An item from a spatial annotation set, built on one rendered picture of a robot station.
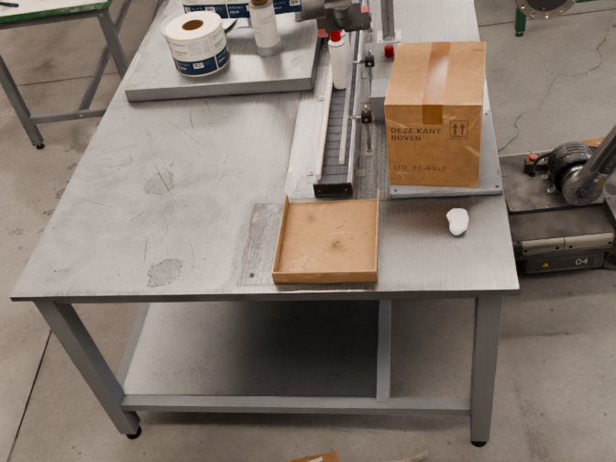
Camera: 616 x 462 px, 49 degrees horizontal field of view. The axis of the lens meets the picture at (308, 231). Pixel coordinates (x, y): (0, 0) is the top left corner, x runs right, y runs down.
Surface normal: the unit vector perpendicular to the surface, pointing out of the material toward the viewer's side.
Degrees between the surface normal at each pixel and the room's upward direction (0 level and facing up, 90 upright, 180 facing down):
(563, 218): 0
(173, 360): 0
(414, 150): 90
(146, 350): 0
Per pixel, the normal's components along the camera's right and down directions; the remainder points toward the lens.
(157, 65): -0.14, -0.71
